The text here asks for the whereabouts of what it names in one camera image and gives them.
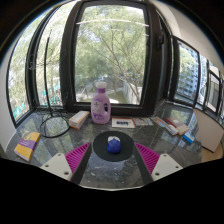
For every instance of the blue and white computer mouse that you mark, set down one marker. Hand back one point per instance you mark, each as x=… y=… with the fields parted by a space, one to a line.
x=113 y=146

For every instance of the pale printed leaflet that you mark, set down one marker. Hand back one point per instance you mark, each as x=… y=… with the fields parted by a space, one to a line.
x=143 y=121

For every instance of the round black mouse pad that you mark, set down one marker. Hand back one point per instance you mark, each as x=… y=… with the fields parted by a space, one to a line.
x=100 y=146

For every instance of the orange-edged picture card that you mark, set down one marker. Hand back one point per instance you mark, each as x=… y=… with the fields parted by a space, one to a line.
x=123 y=123

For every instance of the small blue box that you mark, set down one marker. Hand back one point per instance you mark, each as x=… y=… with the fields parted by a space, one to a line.
x=189 y=137

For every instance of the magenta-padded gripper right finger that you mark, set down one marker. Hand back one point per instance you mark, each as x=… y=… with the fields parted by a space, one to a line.
x=148 y=160

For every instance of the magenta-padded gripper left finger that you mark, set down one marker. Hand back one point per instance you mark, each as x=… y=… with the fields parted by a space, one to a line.
x=76 y=159

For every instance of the orange and white box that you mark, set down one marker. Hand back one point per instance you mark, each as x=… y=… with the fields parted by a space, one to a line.
x=79 y=120

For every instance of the purple detergent bottle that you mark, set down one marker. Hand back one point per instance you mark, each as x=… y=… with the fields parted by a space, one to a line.
x=101 y=106

